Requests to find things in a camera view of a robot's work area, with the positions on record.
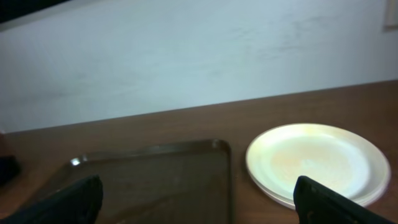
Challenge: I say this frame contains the cream plate with sauce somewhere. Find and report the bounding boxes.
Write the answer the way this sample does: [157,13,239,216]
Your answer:
[246,123,391,198]

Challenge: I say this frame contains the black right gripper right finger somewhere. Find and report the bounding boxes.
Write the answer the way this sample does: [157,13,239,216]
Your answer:
[294,175,394,224]

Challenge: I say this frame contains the white wall control panel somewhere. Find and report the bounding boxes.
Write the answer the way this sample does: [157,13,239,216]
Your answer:
[383,0,397,31]

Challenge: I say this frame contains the dark brown serving tray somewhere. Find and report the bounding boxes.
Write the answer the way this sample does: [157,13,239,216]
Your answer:
[18,139,233,224]

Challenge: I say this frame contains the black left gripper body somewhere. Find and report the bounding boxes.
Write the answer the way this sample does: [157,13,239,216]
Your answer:
[0,155,21,187]

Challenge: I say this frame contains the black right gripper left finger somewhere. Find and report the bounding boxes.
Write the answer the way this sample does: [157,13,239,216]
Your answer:
[1,175,103,224]

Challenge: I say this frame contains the grey-green plate with sauce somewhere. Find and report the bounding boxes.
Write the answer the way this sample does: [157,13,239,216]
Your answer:
[249,173,391,210]

